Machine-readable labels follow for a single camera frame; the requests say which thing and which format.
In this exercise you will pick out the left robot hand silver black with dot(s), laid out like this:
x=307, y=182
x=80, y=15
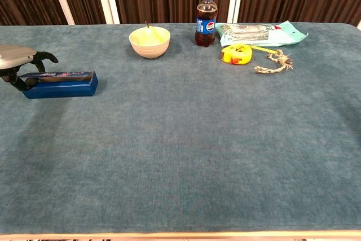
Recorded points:
x=14, y=56

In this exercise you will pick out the blue glasses box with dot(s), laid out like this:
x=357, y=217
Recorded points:
x=62, y=90

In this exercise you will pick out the beige ribbed bowl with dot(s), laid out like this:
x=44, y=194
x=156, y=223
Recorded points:
x=149, y=50

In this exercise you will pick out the teal table cloth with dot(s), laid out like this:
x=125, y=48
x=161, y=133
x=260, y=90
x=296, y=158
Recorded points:
x=180, y=145

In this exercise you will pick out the Pepsi cola bottle blue cap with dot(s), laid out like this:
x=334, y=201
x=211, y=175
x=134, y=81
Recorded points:
x=206, y=26

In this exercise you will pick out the teal snack bag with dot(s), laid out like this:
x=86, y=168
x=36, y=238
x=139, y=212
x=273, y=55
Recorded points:
x=262, y=35

